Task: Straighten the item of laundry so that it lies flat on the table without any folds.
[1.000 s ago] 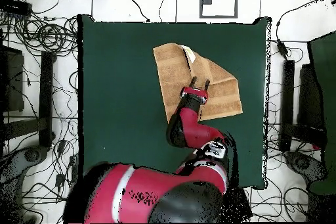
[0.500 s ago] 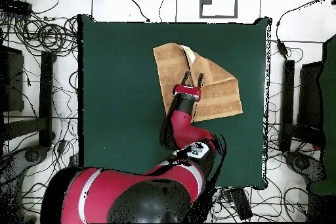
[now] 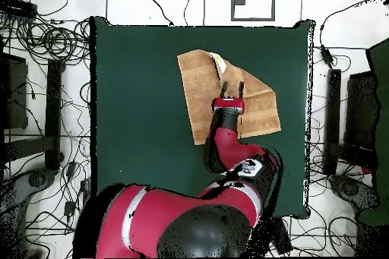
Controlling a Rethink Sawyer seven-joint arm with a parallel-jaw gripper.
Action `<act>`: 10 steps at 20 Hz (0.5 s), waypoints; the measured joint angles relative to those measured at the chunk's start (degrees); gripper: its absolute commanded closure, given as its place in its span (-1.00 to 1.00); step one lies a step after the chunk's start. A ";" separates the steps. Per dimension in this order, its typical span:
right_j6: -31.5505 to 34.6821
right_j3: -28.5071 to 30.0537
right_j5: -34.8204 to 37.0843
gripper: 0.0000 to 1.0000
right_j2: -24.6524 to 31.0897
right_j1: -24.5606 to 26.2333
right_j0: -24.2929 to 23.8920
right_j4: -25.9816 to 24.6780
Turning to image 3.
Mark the tan terry towel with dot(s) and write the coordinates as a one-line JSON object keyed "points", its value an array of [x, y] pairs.
{"points": [[200, 95]]}

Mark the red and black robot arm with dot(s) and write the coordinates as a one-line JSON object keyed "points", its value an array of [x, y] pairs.
{"points": [[167, 216]]}

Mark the dark green table cloth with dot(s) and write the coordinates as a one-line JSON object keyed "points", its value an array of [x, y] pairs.
{"points": [[136, 104]]}

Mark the black power adapter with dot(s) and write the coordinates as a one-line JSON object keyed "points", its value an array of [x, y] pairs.
{"points": [[69, 209], [326, 55], [71, 170]]}

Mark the black box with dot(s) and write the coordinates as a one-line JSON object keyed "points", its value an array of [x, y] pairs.
{"points": [[15, 95], [360, 104]]}

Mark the black power strip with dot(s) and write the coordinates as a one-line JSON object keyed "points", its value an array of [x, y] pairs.
{"points": [[18, 8], [86, 186], [284, 237]]}

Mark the dark grey stand base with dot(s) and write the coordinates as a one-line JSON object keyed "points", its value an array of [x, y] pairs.
{"points": [[352, 189], [36, 180]]}

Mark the black stand leg frame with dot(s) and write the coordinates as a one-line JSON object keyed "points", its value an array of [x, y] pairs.
{"points": [[54, 104], [333, 104]]}

